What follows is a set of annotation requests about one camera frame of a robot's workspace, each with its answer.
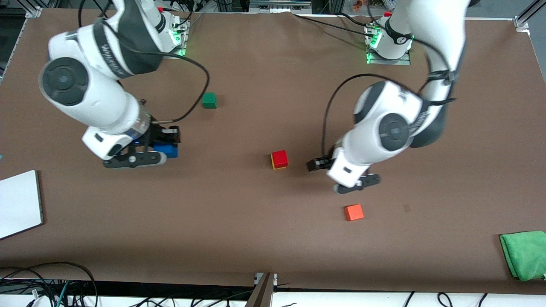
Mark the green folded cloth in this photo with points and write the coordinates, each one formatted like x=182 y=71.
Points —
x=527 y=256

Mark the aluminium frame profile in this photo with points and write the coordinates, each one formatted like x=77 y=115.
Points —
x=527 y=15

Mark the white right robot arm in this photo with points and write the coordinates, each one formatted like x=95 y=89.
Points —
x=85 y=89

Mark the dark metal strut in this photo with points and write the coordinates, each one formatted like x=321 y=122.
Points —
x=261 y=294

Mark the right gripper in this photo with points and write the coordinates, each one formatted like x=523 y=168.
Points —
x=158 y=135

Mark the brown table cover sheet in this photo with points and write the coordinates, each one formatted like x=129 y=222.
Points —
x=256 y=234

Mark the aluminium corner bracket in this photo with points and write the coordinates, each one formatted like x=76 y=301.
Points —
x=34 y=12

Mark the white flat board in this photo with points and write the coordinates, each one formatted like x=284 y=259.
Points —
x=19 y=204

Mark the grey metal rail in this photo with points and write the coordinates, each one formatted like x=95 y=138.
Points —
x=279 y=5

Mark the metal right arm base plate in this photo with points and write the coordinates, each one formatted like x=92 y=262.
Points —
x=181 y=52

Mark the orange wooden block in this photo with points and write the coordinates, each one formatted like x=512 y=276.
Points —
x=354 y=212

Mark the green wooden block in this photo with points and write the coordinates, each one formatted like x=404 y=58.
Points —
x=209 y=100

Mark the small aluminium bracket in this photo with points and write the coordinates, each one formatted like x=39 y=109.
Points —
x=258 y=278

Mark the yellow wooden block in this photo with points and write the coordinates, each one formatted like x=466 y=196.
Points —
x=278 y=168

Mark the red wooden block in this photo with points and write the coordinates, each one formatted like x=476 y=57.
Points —
x=280 y=158

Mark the white lower shelf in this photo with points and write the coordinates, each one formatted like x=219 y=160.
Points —
x=341 y=300

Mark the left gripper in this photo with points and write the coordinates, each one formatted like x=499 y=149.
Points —
x=327 y=161

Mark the blue wooden block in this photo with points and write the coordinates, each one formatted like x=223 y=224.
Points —
x=168 y=152

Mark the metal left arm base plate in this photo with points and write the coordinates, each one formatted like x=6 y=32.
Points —
x=405 y=62

